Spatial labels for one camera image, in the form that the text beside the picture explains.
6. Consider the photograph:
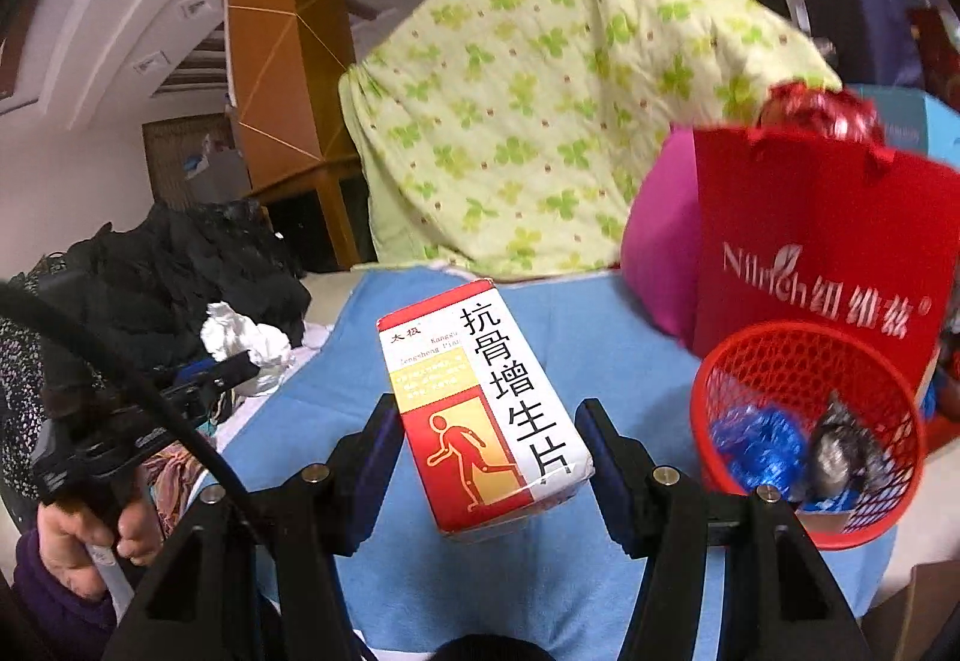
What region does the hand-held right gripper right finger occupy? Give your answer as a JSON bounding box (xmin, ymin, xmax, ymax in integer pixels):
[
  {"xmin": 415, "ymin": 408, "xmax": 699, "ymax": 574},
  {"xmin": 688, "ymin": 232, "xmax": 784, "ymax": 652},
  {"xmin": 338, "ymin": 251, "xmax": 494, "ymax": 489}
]
[{"xmin": 574, "ymin": 397, "xmax": 863, "ymax": 661}]

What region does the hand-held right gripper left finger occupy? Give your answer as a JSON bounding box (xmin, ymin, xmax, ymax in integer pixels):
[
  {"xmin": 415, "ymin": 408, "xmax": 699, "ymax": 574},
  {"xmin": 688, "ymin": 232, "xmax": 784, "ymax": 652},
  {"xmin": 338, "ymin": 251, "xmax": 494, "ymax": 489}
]
[{"xmin": 101, "ymin": 393, "xmax": 406, "ymax": 661}]

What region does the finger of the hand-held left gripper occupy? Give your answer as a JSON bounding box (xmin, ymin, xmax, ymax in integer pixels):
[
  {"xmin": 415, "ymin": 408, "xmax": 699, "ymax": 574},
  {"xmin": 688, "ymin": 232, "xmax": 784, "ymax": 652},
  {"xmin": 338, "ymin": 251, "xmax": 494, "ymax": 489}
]
[{"xmin": 154, "ymin": 350, "xmax": 262, "ymax": 422}]

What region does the white plastic bag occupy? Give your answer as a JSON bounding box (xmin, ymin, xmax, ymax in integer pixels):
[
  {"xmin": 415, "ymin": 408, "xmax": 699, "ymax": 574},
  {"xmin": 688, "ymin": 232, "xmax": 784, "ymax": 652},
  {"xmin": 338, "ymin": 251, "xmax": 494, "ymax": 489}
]
[{"xmin": 201, "ymin": 301, "xmax": 293, "ymax": 398}]

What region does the orange white medicine box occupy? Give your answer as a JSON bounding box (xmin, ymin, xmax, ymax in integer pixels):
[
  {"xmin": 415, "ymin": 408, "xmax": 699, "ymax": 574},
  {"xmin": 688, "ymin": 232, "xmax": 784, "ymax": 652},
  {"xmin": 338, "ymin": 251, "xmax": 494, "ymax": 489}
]
[{"xmin": 375, "ymin": 278, "xmax": 597, "ymax": 542}]

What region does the blue plastic bag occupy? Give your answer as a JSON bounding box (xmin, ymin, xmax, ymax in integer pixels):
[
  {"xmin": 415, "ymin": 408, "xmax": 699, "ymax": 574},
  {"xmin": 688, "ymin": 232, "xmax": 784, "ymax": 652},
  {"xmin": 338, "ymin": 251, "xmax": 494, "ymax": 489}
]
[{"xmin": 709, "ymin": 402, "xmax": 815, "ymax": 493}]

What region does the dark grey plastic bag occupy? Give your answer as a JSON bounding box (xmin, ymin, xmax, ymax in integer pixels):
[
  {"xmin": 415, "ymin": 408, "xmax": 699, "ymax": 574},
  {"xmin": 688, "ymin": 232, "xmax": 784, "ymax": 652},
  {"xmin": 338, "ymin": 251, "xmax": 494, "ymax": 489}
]
[{"xmin": 802, "ymin": 391, "xmax": 886, "ymax": 504}]

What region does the red mesh basket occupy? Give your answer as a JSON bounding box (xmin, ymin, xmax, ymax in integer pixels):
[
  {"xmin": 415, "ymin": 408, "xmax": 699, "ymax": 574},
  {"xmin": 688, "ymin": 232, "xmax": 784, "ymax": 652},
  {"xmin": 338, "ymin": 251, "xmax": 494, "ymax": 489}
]
[{"xmin": 690, "ymin": 320, "xmax": 929, "ymax": 551}]

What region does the person's left forearm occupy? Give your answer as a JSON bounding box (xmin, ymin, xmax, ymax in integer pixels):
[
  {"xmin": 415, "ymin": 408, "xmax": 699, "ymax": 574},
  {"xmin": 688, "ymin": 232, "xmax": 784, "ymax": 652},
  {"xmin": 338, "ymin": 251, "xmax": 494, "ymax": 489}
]
[{"xmin": 11, "ymin": 526, "xmax": 121, "ymax": 661}]

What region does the person's left hand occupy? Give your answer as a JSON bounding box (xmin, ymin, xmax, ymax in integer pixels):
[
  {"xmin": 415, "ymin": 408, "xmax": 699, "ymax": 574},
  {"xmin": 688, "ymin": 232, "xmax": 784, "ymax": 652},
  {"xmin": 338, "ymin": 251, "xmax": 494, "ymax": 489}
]
[{"xmin": 37, "ymin": 462, "xmax": 166, "ymax": 600}]

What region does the light blue blanket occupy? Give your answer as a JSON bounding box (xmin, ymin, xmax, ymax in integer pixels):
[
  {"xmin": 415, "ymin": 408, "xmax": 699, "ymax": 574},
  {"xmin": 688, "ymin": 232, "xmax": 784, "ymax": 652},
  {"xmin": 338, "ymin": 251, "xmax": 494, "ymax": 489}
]
[{"xmin": 187, "ymin": 267, "xmax": 901, "ymax": 654}]

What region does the orange striped scarf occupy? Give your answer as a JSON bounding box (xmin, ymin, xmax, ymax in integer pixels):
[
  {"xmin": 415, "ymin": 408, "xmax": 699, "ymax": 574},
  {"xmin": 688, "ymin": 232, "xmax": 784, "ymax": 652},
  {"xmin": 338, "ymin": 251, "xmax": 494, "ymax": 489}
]
[{"xmin": 139, "ymin": 436, "xmax": 207, "ymax": 534}]

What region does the dark dotted cloth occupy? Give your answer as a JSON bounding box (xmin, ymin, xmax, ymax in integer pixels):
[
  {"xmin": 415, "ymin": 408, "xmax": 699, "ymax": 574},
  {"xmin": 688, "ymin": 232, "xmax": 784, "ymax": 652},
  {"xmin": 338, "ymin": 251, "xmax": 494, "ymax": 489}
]
[{"xmin": 0, "ymin": 316, "xmax": 53, "ymax": 482}]

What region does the black clothing pile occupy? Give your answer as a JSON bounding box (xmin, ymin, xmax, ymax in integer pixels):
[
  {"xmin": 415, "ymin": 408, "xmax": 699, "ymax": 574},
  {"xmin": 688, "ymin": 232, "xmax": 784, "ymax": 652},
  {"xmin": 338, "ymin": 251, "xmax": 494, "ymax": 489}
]
[{"xmin": 56, "ymin": 200, "xmax": 312, "ymax": 347}]

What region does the grey cabinet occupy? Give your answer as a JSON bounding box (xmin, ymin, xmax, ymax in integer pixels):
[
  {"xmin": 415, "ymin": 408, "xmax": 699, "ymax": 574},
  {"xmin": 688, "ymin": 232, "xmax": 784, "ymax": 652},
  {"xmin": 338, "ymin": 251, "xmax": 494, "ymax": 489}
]
[{"xmin": 184, "ymin": 132, "xmax": 252, "ymax": 201}]

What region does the person's black trouser leg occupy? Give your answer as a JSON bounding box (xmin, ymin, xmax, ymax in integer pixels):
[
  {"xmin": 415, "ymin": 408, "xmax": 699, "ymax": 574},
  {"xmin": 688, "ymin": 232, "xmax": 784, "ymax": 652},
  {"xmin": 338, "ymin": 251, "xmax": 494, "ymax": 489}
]
[{"xmin": 431, "ymin": 631, "xmax": 556, "ymax": 661}]

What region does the brown wooden door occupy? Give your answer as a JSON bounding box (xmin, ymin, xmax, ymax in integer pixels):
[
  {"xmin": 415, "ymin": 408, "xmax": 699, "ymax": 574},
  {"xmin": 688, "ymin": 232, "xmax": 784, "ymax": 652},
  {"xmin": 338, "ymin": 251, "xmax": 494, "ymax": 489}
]
[{"xmin": 141, "ymin": 113, "xmax": 233, "ymax": 205}]

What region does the pink pillow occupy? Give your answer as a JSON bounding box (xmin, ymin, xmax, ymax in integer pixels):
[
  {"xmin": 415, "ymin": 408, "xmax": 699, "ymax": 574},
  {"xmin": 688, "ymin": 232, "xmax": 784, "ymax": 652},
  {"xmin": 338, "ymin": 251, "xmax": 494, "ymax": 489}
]
[{"xmin": 619, "ymin": 125, "xmax": 702, "ymax": 351}]

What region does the red paper bag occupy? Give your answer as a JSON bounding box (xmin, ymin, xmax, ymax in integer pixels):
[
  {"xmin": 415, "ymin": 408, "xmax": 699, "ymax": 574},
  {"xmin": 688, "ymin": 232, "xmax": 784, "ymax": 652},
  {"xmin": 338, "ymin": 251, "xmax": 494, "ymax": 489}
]
[{"xmin": 691, "ymin": 125, "xmax": 960, "ymax": 399}]

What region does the brown cardboard box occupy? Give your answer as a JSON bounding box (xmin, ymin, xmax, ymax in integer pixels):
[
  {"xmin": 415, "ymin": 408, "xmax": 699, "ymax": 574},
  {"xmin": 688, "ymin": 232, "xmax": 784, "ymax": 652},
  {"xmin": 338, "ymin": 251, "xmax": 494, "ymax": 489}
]
[{"xmin": 862, "ymin": 560, "xmax": 960, "ymax": 661}]

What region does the orange wooden column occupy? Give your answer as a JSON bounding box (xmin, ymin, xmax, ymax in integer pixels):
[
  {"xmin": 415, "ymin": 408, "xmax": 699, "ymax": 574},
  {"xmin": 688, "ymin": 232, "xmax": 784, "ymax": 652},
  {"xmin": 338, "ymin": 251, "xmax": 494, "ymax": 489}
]
[{"xmin": 225, "ymin": 0, "xmax": 357, "ymax": 197}]

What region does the green clover print quilt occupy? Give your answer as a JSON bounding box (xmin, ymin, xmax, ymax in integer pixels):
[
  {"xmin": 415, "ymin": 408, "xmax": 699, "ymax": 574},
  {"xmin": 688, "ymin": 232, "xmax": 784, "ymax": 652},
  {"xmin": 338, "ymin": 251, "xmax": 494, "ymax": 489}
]
[{"xmin": 337, "ymin": 0, "xmax": 845, "ymax": 280}]

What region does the large crumpled red plastic bag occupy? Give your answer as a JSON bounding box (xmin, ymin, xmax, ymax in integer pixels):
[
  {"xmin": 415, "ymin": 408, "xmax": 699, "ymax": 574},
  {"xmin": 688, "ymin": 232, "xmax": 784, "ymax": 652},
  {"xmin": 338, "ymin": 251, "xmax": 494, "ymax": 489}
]
[{"xmin": 756, "ymin": 80, "xmax": 886, "ymax": 145}]

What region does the light blue cardboard box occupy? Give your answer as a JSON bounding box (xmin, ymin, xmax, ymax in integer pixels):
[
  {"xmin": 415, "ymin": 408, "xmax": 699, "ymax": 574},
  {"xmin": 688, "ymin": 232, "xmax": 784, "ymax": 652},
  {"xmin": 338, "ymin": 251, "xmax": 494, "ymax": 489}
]
[{"xmin": 847, "ymin": 83, "xmax": 960, "ymax": 167}]

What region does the tall red cardboard box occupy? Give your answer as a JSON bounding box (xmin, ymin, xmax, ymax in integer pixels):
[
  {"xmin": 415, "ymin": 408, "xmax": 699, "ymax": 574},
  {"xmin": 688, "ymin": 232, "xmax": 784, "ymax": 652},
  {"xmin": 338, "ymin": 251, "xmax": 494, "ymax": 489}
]
[{"xmin": 907, "ymin": 5, "xmax": 960, "ymax": 100}]

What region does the black cable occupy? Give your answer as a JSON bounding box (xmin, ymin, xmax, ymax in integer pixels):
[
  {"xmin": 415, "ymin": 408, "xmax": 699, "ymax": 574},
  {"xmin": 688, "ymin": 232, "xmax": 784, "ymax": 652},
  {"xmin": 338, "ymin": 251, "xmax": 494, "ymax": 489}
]
[{"xmin": 0, "ymin": 282, "xmax": 260, "ymax": 534}]

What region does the navy bag with orange handles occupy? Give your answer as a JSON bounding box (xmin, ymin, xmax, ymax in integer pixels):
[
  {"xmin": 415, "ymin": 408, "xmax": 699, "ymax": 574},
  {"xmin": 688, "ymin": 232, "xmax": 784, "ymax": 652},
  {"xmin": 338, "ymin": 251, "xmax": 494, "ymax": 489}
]
[{"xmin": 776, "ymin": 0, "xmax": 927, "ymax": 92}]

